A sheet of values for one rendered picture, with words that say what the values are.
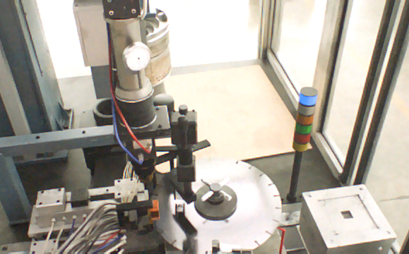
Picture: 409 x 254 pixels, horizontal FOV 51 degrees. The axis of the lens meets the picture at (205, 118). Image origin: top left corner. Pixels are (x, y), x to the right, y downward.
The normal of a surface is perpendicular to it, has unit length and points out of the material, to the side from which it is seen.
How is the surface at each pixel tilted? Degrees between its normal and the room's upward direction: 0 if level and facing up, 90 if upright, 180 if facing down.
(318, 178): 0
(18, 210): 90
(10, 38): 90
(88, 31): 90
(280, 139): 0
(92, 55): 90
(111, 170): 0
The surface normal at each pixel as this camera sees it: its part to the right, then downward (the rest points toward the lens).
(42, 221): 0.17, 0.60
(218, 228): -0.01, -0.79
